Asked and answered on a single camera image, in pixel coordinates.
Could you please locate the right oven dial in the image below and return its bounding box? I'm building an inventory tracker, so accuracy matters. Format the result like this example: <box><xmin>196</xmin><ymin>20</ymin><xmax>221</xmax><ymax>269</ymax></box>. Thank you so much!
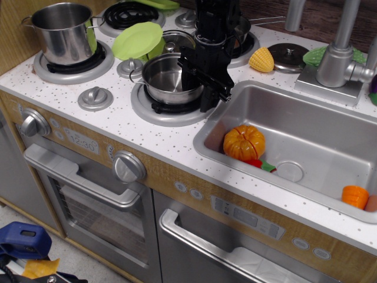
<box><xmin>112</xmin><ymin>150</ymin><xmax>147</xmax><ymax>183</ymax></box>

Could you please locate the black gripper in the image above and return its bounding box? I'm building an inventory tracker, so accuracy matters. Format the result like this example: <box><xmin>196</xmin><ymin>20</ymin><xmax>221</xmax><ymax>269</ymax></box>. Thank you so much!
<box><xmin>178</xmin><ymin>38</ymin><xmax>235</xmax><ymax>113</ymax></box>

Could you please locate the orange toy pumpkin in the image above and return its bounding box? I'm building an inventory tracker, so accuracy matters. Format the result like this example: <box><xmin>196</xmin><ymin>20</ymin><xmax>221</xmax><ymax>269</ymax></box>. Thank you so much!
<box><xmin>223</xmin><ymin>125</ymin><xmax>266</xmax><ymax>162</ymax></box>

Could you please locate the silver stovetop knob back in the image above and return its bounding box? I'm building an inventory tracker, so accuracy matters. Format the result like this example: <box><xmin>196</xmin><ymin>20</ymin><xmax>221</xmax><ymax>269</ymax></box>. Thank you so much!
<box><xmin>175</xmin><ymin>11</ymin><xmax>196</xmax><ymax>29</ymax></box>

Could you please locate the small steel pot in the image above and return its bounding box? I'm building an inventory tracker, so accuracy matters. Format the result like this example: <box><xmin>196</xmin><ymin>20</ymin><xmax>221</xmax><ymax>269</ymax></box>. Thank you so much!
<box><xmin>131</xmin><ymin>52</ymin><xmax>204</xmax><ymax>105</ymax></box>

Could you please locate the green plastic plate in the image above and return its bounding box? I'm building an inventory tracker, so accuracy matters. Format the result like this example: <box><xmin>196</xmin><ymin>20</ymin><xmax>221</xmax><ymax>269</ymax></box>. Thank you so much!
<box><xmin>112</xmin><ymin>22</ymin><xmax>163</xmax><ymax>61</ymax></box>

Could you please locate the purple toy eggplant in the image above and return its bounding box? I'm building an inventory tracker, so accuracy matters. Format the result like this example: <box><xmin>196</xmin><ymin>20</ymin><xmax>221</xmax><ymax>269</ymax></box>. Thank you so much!
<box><xmin>368</xmin><ymin>77</ymin><xmax>377</xmax><ymax>106</ymax></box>

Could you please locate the back right stove burner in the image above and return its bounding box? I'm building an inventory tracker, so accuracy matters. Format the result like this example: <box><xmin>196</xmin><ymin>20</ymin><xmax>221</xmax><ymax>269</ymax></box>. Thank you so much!
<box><xmin>228</xmin><ymin>32</ymin><xmax>260</xmax><ymax>68</ymax></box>

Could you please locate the silver stovetop knob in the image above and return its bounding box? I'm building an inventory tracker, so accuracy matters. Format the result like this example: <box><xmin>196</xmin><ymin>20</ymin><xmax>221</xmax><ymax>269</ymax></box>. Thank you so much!
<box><xmin>175</xmin><ymin>11</ymin><xmax>196</xmax><ymax>29</ymax></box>
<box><xmin>78</xmin><ymin>87</ymin><xmax>114</xmax><ymax>111</ymax></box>
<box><xmin>117</xmin><ymin>58</ymin><xmax>145</xmax><ymax>79</ymax></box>

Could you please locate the toy oven door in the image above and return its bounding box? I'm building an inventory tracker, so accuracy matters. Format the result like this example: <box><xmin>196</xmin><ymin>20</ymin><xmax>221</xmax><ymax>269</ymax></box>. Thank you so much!
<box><xmin>24</xmin><ymin>143</ymin><xmax>162</xmax><ymax>282</ymax></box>

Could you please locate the oven dial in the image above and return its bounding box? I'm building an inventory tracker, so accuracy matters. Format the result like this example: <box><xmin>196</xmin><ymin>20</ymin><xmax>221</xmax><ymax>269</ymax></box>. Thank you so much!
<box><xmin>20</xmin><ymin>108</ymin><xmax>51</xmax><ymax>137</ymax></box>
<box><xmin>112</xmin><ymin>150</ymin><xmax>147</xmax><ymax>183</ymax></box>

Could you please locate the silver sink basin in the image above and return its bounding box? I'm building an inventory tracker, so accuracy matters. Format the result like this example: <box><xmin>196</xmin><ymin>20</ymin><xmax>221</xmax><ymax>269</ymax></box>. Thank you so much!
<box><xmin>193</xmin><ymin>81</ymin><xmax>376</xmax><ymax>223</ymax></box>

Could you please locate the back left stove burner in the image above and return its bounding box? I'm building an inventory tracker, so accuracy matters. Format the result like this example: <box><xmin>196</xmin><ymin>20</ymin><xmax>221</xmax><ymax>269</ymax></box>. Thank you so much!
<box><xmin>97</xmin><ymin>1</ymin><xmax>166</xmax><ymax>38</ymax></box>

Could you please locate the toy dishwasher door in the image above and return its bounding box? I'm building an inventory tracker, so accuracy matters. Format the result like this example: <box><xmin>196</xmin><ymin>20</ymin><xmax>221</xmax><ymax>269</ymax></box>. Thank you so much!
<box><xmin>154</xmin><ymin>192</ymin><xmax>336</xmax><ymax>282</ymax></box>

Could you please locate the yellow toy corn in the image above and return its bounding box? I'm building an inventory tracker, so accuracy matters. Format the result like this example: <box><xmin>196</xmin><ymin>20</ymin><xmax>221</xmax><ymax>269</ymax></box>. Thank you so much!
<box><xmin>249</xmin><ymin>47</ymin><xmax>275</xmax><ymax>73</ymax></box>

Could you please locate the orange toy carrot piece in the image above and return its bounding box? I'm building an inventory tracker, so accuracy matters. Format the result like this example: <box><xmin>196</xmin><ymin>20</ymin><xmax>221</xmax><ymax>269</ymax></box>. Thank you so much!
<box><xmin>341</xmin><ymin>185</ymin><xmax>369</xmax><ymax>210</ymax></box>

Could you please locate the silver stovetop knob front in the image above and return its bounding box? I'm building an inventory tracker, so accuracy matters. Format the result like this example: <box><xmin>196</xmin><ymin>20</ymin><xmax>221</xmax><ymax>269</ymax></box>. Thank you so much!
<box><xmin>78</xmin><ymin>87</ymin><xmax>114</xmax><ymax>111</ymax></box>

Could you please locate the yellow cloth scrap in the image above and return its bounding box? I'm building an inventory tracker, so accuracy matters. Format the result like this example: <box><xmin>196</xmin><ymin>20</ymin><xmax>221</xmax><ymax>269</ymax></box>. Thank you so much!
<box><xmin>22</xmin><ymin>258</ymin><xmax>60</xmax><ymax>279</ymax></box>

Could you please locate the stove burner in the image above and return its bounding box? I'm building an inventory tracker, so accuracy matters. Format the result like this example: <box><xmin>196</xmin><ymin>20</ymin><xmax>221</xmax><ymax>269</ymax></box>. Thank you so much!
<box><xmin>97</xmin><ymin>1</ymin><xmax>166</xmax><ymax>38</ymax></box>
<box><xmin>228</xmin><ymin>32</ymin><xmax>260</xmax><ymax>68</ymax></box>
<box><xmin>130</xmin><ymin>84</ymin><xmax>215</xmax><ymax>127</ymax></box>
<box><xmin>33</xmin><ymin>41</ymin><xmax>114</xmax><ymax>85</ymax></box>

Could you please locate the front right stove burner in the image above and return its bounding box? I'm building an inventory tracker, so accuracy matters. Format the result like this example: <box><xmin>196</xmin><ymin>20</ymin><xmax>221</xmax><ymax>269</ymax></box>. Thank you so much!
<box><xmin>130</xmin><ymin>84</ymin><xmax>215</xmax><ymax>127</ymax></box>

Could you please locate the red green toy pepper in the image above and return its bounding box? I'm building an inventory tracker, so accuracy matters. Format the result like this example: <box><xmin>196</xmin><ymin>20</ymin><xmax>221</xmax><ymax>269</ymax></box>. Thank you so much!
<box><xmin>246</xmin><ymin>159</ymin><xmax>276</xmax><ymax>173</ymax></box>

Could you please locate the silver toy faucet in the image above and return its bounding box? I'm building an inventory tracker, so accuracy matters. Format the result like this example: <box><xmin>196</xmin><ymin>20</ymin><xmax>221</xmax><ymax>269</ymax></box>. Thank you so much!
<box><xmin>295</xmin><ymin>1</ymin><xmax>376</xmax><ymax>106</ymax></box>

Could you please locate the green plastic tray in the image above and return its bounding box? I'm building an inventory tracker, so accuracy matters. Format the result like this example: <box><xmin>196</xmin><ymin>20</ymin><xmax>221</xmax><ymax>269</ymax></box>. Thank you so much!
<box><xmin>134</xmin><ymin>0</ymin><xmax>180</xmax><ymax>10</ymax></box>

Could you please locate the blue plastic clamp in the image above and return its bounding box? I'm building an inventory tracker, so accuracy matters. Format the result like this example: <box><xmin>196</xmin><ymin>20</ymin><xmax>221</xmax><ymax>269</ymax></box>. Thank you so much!
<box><xmin>1</xmin><ymin>222</ymin><xmax>52</xmax><ymax>259</ymax></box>

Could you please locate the left oven dial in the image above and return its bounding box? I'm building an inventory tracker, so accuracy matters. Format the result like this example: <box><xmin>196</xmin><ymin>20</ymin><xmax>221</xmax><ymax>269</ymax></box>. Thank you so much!
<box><xmin>20</xmin><ymin>108</ymin><xmax>51</xmax><ymax>137</ymax></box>

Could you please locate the tall steel stock pot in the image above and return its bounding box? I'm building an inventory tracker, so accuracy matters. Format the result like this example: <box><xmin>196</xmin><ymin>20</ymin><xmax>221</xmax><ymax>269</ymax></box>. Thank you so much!
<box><xmin>21</xmin><ymin>2</ymin><xmax>105</xmax><ymax>66</ymax></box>

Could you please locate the green toy leafy vegetable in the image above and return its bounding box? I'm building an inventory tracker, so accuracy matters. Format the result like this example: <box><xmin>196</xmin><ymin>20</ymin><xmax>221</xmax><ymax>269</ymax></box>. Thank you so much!
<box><xmin>303</xmin><ymin>47</ymin><xmax>366</xmax><ymax>67</ymax></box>

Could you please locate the steel frying pan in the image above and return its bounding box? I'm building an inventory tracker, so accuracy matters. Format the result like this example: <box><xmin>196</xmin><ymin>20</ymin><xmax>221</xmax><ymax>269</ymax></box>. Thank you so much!
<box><xmin>228</xmin><ymin>15</ymin><xmax>287</xmax><ymax>44</ymax></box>

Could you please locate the front left stove burner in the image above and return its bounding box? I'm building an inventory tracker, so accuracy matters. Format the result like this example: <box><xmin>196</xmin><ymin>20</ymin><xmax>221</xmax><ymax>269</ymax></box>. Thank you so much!
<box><xmin>33</xmin><ymin>41</ymin><xmax>114</xmax><ymax>85</ymax></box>

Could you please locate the dark steel lid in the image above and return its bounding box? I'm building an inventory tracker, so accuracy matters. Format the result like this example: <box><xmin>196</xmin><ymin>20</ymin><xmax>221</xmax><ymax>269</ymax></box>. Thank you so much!
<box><xmin>268</xmin><ymin>43</ymin><xmax>309</xmax><ymax>74</ymax></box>

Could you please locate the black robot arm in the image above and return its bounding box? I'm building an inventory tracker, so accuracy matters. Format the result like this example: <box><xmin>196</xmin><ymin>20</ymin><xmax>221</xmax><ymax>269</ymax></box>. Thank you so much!
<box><xmin>178</xmin><ymin>1</ymin><xmax>241</xmax><ymax>113</ymax></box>

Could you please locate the silver stovetop knob middle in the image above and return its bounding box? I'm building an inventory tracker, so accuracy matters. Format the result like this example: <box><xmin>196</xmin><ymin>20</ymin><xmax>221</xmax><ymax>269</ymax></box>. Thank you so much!
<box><xmin>117</xmin><ymin>58</ymin><xmax>145</xmax><ymax>79</ymax></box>

